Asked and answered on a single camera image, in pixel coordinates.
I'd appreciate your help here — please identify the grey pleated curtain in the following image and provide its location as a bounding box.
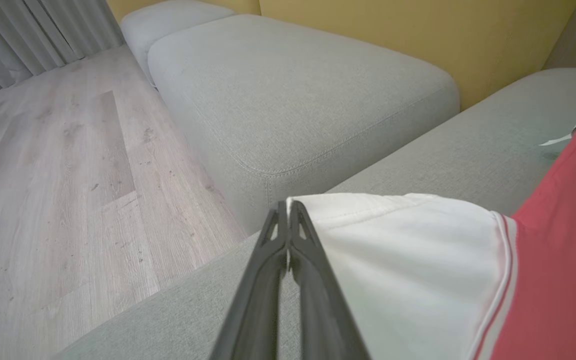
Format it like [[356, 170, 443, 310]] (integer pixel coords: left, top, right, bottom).
[[0, 0, 125, 104]]

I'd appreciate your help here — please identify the grey sofa ottoman cushion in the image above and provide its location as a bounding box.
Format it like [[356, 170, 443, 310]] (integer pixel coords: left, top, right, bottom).
[[147, 14, 461, 236]]

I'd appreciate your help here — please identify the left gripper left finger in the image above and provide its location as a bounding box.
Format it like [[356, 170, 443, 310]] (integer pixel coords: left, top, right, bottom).
[[210, 200, 289, 360]]

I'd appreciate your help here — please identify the large grey sofa seat cushion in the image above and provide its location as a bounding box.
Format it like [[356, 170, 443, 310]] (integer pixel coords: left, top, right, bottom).
[[53, 67, 576, 360]]

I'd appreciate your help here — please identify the small grey sofa cushion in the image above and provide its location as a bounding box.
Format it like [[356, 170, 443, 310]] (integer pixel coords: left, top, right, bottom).
[[120, 0, 238, 87]]

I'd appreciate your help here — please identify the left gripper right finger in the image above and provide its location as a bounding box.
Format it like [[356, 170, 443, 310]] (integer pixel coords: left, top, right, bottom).
[[287, 199, 372, 360]]

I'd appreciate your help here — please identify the red and white sports jersey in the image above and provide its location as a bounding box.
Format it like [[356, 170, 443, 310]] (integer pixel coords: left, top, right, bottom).
[[287, 97, 576, 360]]

